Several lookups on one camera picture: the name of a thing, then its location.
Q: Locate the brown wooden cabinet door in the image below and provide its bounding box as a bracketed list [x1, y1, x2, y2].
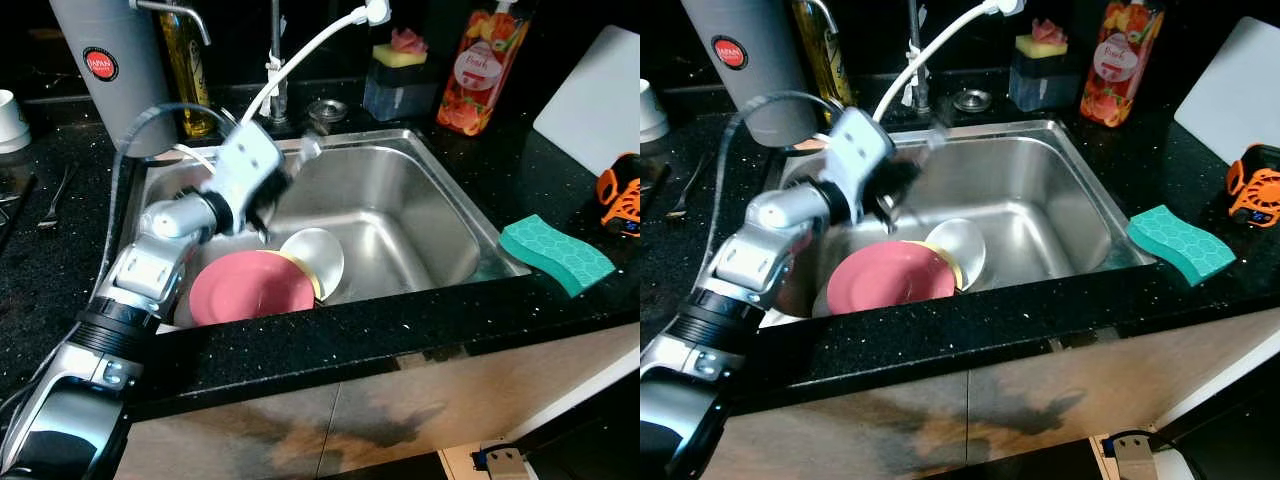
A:
[113, 383, 343, 480]
[700, 370, 973, 480]
[962, 305, 1280, 480]
[318, 322, 641, 480]

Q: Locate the pink round plate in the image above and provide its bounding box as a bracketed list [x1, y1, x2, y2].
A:
[187, 250, 317, 328]
[825, 240, 957, 317]

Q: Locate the orange peach soap bottle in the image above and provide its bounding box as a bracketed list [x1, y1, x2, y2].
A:
[1079, 0, 1167, 129]
[436, 0, 532, 138]

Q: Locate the white bowl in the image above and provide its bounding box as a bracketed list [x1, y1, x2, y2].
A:
[925, 218, 989, 292]
[279, 227, 347, 302]

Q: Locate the teal wavy sponge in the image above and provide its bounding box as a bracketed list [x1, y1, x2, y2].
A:
[1125, 204, 1239, 289]
[497, 212, 618, 300]

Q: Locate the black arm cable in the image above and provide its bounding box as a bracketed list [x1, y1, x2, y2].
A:
[103, 100, 243, 301]
[720, 90, 863, 263]

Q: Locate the white blue floor device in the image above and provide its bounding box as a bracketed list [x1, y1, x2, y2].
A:
[470, 443, 533, 480]
[1098, 432, 1161, 480]

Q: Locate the orange black handheld fan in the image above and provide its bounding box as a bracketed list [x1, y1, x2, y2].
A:
[596, 152, 641, 239]
[1225, 143, 1280, 230]

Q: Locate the yellow sponge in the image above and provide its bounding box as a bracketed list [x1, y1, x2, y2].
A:
[371, 42, 431, 70]
[1014, 33, 1073, 60]

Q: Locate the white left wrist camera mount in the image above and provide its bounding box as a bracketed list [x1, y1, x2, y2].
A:
[205, 120, 289, 216]
[822, 105, 898, 196]

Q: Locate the stainless steel sink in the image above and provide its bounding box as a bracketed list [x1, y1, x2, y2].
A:
[772, 118, 1163, 327]
[125, 127, 533, 338]

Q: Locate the yellow oil bottle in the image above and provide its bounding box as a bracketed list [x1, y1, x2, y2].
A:
[160, 8, 218, 139]
[793, 0, 853, 113]

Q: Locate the white cartoon print mug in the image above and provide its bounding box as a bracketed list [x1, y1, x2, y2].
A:
[0, 88, 34, 156]
[640, 78, 672, 144]

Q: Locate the white faucet hose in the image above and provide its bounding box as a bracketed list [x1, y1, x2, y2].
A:
[872, 0, 1029, 123]
[240, 0, 393, 126]

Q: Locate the dark sponge holder box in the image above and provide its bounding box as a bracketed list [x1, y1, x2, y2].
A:
[1007, 52, 1085, 113]
[361, 62, 442, 124]

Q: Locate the grey cylindrical water filter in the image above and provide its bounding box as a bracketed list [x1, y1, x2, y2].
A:
[48, 0, 213, 159]
[680, 0, 841, 149]

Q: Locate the white cutting board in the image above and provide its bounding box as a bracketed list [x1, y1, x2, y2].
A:
[531, 24, 641, 179]
[1172, 15, 1280, 167]

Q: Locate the thin white filter hose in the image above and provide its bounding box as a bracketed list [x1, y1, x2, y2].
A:
[172, 143, 218, 173]

